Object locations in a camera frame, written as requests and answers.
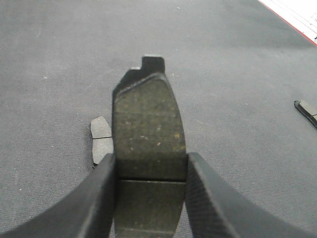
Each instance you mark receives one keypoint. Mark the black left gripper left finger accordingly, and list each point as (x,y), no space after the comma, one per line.
(86,212)

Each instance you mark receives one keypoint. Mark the grey brake pad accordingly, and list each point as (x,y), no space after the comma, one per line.
(150,153)
(307,110)
(101,136)

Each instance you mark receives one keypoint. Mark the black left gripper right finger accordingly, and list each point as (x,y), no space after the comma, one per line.
(216,210)

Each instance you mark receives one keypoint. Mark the red white conveyor side rail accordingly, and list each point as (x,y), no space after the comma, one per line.
(300,14)

